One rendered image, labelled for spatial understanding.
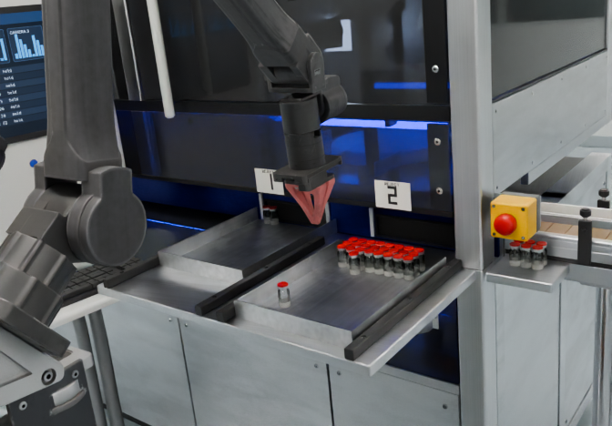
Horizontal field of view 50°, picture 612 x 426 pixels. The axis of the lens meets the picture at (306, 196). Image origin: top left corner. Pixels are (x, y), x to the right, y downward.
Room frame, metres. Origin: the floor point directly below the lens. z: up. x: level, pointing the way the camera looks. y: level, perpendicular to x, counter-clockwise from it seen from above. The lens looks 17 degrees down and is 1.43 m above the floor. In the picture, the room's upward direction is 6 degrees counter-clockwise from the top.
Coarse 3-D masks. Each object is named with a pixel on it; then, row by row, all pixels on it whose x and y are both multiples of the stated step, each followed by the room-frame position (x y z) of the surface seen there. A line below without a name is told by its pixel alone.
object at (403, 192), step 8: (376, 184) 1.35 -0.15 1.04; (384, 184) 1.34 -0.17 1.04; (392, 184) 1.33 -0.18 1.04; (400, 184) 1.31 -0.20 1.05; (408, 184) 1.30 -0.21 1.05; (376, 192) 1.35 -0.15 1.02; (384, 192) 1.34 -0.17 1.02; (392, 192) 1.33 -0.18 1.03; (400, 192) 1.31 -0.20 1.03; (408, 192) 1.30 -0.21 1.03; (376, 200) 1.35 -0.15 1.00; (384, 200) 1.34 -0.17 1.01; (392, 200) 1.33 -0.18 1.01; (400, 200) 1.31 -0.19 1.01; (408, 200) 1.30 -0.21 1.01; (400, 208) 1.32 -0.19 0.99; (408, 208) 1.30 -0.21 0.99
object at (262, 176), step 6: (258, 168) 1.56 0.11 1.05; (258, 174) 1.56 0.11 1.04; (264, 174) 1.55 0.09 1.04; (258, 180) 1.56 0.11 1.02; (264, 180) 1.55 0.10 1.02; (258, 186) 1.56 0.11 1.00; (264, 186) 1.55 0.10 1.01; (270, 186) 1.54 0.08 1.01; (276, 186) 1.53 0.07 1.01; (282, 186) 1.51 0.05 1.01; (264, 192) 1.55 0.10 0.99; (270, 192) 1.54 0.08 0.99; (276, 192) 1.53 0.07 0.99; (282, 192) 1.51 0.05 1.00
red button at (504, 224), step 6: (498, 216) 1.16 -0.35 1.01; (504, 216) 1.15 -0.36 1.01; (510, 216) 1.15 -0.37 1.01; (498, 222) 1.15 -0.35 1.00; (504, 222) 1.14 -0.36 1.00; (510, 222) 1.14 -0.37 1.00; (498, 228) 1.15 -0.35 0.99; (504, 228) 1.14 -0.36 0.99; (510, 228) 1.14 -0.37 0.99; (504, 234) 1.14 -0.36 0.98; (510, 234) 1.14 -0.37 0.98
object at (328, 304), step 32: (320, 256) 1.32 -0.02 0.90; (256, 288) 1.16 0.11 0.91; (288, 288) 1.22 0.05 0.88; (320, 288) 1.20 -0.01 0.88; (352, 288) 1.19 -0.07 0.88; (384, 288) 1.17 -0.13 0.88; (416, 288) 1.12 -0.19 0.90; (256, 320) 1.09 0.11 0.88; (288, 320) 1.04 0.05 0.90; (320, 320) 1.07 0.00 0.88; (352, 320) 1.05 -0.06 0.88
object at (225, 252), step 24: (240, 216) 1.63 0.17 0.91; (192, 240) 1.50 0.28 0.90; (216, 240) 1.54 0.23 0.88; (240, 240) 1.52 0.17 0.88; (264, 240) 1.51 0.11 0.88; (288, 240) 1.49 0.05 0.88; (168, 264) 1.40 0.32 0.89; (192, 264) 1.35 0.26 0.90; (216, 264) 1.30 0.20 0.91; (240, 264) 1.37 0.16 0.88; (264, 264) 1.31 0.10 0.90
